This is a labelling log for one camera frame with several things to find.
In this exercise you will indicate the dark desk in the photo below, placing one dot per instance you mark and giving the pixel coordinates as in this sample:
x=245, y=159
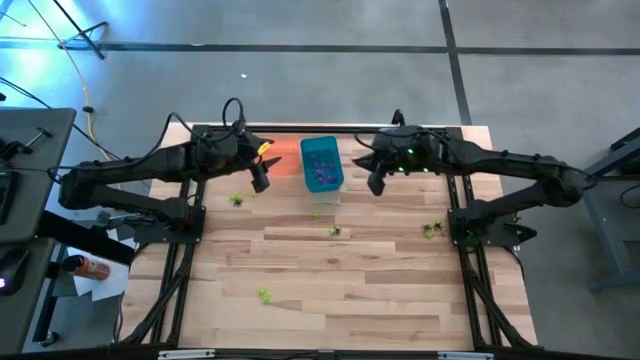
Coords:
x=25, y=325

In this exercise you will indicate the black clamp tool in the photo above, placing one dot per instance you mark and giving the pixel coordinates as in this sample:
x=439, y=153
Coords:
x=12, y=149

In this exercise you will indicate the black desk crossbar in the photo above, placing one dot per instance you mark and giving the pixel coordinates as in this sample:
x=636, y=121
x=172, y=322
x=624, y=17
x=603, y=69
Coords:
x=85, y=237

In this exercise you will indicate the orange spray can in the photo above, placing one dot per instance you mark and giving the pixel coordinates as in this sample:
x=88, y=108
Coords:
x=90, y=269

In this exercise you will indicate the silver metal bracket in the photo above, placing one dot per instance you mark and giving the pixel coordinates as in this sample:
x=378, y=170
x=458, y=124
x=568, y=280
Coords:
x=465, y=356
x=186, y=354

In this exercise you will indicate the orange translucent plastic bin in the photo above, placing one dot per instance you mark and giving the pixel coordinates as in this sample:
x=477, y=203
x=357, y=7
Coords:
x=287, y=160

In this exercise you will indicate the grey metal table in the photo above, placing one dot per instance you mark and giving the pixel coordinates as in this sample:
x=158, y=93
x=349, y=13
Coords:
x=597, y=220

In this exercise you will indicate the yellow tag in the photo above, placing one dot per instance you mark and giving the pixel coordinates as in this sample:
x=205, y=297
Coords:
x=264, y=147

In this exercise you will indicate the black caster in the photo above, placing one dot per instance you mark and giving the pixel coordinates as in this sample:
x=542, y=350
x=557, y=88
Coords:
x=50, y=340

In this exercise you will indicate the teal plastic bin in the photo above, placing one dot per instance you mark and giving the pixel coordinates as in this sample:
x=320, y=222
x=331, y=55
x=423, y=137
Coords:
x=320, y=147

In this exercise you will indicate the black table clamp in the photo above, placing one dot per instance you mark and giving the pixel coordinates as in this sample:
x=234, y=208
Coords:
x=242, y=122
x=398, y=119

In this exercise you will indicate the grey desk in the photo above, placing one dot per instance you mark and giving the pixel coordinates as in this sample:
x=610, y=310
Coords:
x=30, y=215

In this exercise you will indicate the black tripod stand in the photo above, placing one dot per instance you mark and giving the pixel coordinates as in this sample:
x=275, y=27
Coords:
x=83, y=33

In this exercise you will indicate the white paper sheets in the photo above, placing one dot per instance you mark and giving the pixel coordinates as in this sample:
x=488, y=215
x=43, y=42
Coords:
x=112, y=287

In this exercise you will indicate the black computer mouse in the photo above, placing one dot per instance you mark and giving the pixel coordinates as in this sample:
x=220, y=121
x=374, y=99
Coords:
x=12, y=270

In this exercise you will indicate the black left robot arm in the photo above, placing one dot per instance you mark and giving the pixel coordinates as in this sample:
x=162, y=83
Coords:
x=125, y=172

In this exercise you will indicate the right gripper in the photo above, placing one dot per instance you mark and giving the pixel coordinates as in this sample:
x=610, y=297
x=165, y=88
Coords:
x=405, y=160

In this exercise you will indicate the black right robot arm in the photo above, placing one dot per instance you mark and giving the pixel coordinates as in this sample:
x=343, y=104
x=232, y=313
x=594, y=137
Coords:
x=500, y=160

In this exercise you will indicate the black aluminium table frame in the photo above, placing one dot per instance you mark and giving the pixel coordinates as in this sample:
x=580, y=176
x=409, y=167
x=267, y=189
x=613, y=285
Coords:
x=470, y=300

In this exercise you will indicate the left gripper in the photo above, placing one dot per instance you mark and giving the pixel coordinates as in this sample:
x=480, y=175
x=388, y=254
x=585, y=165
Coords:
x=242, y=152

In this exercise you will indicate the black keyboard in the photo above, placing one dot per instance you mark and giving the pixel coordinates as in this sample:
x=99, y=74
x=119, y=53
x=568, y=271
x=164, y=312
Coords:
x=4, y=200

